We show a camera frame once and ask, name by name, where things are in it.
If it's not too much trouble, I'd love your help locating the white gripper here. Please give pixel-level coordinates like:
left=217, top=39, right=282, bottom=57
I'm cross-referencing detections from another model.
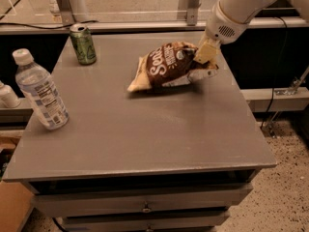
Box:
left=194, top=0, right=249, bottom=64

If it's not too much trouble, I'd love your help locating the brown chip bag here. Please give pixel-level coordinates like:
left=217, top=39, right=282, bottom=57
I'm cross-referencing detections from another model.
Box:
left=127, top=42, right=218, bottom=93

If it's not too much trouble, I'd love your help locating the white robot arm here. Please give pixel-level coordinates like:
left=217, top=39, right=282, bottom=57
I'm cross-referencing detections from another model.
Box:
left=194, top=0, right=309, bottom=64

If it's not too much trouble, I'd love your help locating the clear plastic water bottle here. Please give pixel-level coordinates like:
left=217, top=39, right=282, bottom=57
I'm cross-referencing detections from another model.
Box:
left=13, top=48, right=69, bottom=131

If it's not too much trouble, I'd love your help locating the small white bottle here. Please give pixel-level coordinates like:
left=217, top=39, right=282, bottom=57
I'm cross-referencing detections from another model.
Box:
left=0, top=81, right=20, bottom=108

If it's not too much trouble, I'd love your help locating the grey drawer cabinet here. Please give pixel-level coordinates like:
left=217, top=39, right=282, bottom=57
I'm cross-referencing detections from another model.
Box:
left=2, top=31, right=278, bottom=232

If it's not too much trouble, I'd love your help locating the green soda can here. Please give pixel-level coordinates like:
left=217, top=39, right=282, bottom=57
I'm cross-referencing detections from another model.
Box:
left=70, top=23, right=97, bottom=65

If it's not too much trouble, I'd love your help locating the lower grey drawer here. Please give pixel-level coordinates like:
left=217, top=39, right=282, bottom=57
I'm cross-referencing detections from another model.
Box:
left=64, top=210, right=230, bottom=232

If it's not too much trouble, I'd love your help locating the grey drawer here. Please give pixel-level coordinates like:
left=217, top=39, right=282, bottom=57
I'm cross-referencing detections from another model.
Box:
left=64, top=210, right=230, bottom=232
left=32, top=183, right=253, bottom=217

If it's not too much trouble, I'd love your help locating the upper grey drawer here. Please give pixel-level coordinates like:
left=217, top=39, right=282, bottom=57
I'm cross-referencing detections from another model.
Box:
left=32, top=183, right=253, bottom=217

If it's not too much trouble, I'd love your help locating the brown cardboard box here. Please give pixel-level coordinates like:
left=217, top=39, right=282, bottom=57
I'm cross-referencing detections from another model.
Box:
left=0, top=181, right=33, bottom=232

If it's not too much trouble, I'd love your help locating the right metal bracket post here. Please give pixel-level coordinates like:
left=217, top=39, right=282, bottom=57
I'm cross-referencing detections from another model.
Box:
left=186, top=0, right=200, bottom=26

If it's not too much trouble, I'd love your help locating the metal bracket post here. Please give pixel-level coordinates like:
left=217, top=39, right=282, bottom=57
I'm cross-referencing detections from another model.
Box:
left=56, top=0, right=74, bottom=26
left=186, top=0, right=200, bottom=26

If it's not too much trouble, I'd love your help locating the black hanging cable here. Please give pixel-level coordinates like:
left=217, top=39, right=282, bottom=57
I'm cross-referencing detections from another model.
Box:
left=260, top=16, right=289, bottom=131

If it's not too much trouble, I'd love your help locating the left metal bracket post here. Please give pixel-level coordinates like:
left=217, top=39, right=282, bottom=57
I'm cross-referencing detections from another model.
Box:
left=56, top=0, right=74, bottom=26

